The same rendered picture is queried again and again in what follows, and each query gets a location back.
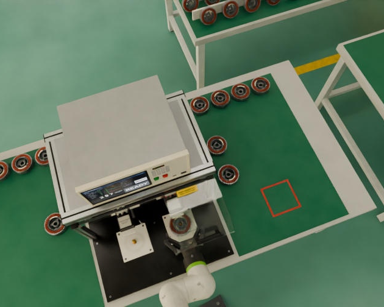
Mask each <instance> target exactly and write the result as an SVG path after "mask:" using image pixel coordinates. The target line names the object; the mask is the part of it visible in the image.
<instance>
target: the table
mask: <svg viewBox="0 0 384 307"><path fill-rule="evenodd" d="M173 1H174V3H175V5H176V7H177V10H175V11H173V9H172V0H165V6H166V16H167V21H168V29H169V31H170V32H173V31H174V32H175V34H176V37H177V39H178V41H179V43H180V45H181V48H182V50H183V52H184V54H185V56H186V58H187V61H188V63H189V66H190V68H191V70H192V72H193V74H194V77H195V79H196V82H197V90H198V89H200V88H204V78H205V44H206V43H209V42H212V41H216V40H220V39H222V38H225V37H229V36H232V35H236V34H239V33H242V32H245V31H248V30H252V29H255V28H258V27H261V26H265V25H268V24H271V23H275V22H278V21H281V20H284V19H287V18H291V17H294V16H298V15H301V14H303V13H307V12H310V11H314V10H317V9H321V8H323V7H327V6H330V5H333V4H337V3H339V2H343V1H346V0H255V2H254V0H244V3H243V6H241V7H239V5H238V3H237V2H236V1H234V0H201V1H199V0H193V1H194V2H192V0H189V1H188V0H173ZM223 1H225V3H223V6H222V12H220V13H217V12H216V10H215V9H214V8H213V7H210V5H213V4H217V3H220V2H223ZM190 2H191V4H189V3H190ZM251 2H252V3H251ZM229 5H230V6H229ZM232 5H233V7H232ZM203 7H204V8H203ZM200 8H203V9H202V10H201V12H200V15H199V17H200V18H199V19H196V20H193V17H192V10H196V9H200ZM230 8H231V9H230ZM229 9H230V10H229ZM210 12H211V13H212V15H211V14H210ZM207 15H209V16H207ZM177 16H181V18H182V20H183V23H184V25H185V27H186V28H187V31H188V33H189V35H190V37H191V39H192V42H193V44H194V46H195V47H196V65H195V63H194V60H193V58H192V56H191V54H190V52H189V50H188V47H187V45H186V43H185V40H184V39H183V36H182V34H181V32H180V30H179V27H178V25H177V23H176V21H175V19H174V18H175V17H177ZM204 16H205V17H204Z"/></svg>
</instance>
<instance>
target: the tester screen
mask: <svg viewBox="0 0 384 307"><path fill-rule="evenodd" d="M145 177H147V175H146V173H145V172H142V173H140V174H137V175H134V176H131V177H128V178H125V179H122V180H120V181H117V182H114V183H111V184H108V185H105V186H102V187H100V188H96V189H93V190H91V191H87V192H85V193H83V195H84V196H85V197H87V198H88V199H89V200H90V201H91V202H92V203H93V204H96V203H94V202H95V201H98V200H101V199H100V198H99V197H102V196H105V195H107V194H110V193H114V195H115V194H119V193H121V192H122V194H125V193H126V192H125V191H124V190H123V189H125V188H128V187H130V186H133V185H137V184H139V183H142V182H145V181H149V180H148V178H147V180H145V181H142V182H139V183H136V184H133V185H130V186H127V187H125V188H122V185H125V184H128V183H130V182H134V181H136V180H139V179H142V178H145ZM120 195H121V194H120ZM112 196H113V195H112ZM117 196H119V195H117ZM108 197H109V196H108ZM114 197H116V196H114ZM105 198H107V197H105ZM111 198H113V197H111ZM111 198H109V199H111ZM103 199H104V198H103ZM105 200H108V199H105ZM105 200H102V201H105ZM102 201H100V202H102ZM97 203H99V202H97Z"/></svg>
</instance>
